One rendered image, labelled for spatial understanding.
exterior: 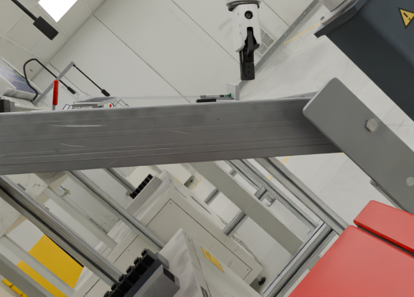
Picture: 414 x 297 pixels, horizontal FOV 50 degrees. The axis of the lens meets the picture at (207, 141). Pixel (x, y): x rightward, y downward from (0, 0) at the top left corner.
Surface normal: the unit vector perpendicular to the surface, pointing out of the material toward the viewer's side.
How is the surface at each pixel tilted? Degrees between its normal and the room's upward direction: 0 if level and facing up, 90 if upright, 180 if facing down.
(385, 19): 90
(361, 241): 0
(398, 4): 90
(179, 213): 90
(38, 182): 90
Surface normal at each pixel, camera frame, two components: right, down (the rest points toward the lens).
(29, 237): 0.12, 0.04
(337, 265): -0.74, -0.66
